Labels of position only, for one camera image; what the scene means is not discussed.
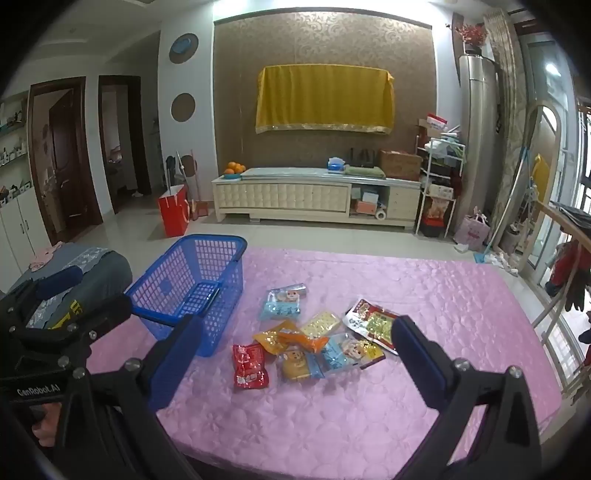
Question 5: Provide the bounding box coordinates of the white wall cabinet with shelves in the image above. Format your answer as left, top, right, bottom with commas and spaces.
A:
0, 90, 51, 278

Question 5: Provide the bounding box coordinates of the arched standing mirror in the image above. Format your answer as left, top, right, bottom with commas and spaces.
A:
492, 105, 571, 278

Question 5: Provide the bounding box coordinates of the red paper bag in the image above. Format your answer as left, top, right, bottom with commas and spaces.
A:
158, 184, 191, 237

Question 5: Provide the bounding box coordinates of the white storage rack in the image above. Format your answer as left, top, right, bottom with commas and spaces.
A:
416, 113, 466, 238

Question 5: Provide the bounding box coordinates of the pink gift bag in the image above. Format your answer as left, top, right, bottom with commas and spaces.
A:
454, 208, 490, 252

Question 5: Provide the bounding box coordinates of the wooden drying rack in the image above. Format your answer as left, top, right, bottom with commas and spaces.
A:
536, 200, 591, 398

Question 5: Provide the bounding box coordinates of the orange snack packet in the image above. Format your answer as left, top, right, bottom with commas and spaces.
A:
277, 331, 329, 354
253, 322, 298, 356

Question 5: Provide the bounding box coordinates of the grey lace-trimmed sofa cover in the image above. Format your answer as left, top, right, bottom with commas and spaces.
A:
0, 242, 134, 333

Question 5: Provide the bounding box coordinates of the pale yellow cracker packet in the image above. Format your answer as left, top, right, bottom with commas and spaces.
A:
300, 311, 343, 339

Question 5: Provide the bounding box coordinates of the pink quilted tablecloth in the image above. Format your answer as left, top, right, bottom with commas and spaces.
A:
85, 247, 564, 480

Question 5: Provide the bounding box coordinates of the vase of red flowers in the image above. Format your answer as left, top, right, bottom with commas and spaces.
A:
455, 23, 488, 56

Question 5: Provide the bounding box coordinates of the black router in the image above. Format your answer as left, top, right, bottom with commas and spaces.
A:
348, 148, 376, 169

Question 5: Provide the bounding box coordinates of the light blue cartoon snack packet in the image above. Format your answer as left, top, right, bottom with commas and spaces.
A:
260, 284, 308, 321
322, 333, 366, 372

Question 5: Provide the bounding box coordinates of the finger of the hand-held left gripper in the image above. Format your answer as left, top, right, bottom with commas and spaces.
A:
9, 266, 85, 306
46, 294, 134, 343

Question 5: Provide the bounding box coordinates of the cream media cabinet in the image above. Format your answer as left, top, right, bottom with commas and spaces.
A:
211, 168, 423, 228

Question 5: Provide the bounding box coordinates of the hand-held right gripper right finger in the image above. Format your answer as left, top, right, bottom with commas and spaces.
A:
392, 315, 544, 480

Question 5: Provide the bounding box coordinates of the blue-handled mop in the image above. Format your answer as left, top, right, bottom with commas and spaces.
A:
475, 148, 532, 264

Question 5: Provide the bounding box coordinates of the yellow cloth cover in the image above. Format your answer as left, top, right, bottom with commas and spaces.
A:
255, 65, 396, 136

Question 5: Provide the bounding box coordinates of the yellow and blue snack packet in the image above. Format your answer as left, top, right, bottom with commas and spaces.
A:
283, 349, 326, 380

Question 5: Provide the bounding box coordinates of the person's left hand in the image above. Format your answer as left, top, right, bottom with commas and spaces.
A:
30, 401, 63, 446

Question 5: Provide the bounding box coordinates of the light grey cabinet mat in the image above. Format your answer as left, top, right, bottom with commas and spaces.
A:
240, 167, 331, 181

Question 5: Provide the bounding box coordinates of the cardboard box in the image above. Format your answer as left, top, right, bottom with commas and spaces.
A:
379, 149, 423, 181

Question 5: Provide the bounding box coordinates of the standing air conditioner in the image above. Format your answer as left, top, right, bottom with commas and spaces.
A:
458, 54, 500, 236

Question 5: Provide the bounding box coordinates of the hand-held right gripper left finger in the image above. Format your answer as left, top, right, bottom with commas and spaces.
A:
58, 314, 205, 480

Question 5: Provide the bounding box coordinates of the blue plastic basket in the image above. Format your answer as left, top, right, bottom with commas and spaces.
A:
124, 234, 249, 358

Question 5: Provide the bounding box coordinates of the dark wooden door frame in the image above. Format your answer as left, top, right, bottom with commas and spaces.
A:
28, 76, 103, 245
98, 75, 152, 214

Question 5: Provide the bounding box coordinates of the pink cloth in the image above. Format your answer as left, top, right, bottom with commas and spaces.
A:
30, 244, 65, 271

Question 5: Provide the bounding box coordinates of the patterned beige curtain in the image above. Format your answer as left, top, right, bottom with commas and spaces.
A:
482, 9, 529, 241

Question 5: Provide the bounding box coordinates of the round brown wall disc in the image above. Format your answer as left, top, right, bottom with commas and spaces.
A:
168, 33, 199, 64
171, 93, 197, 121

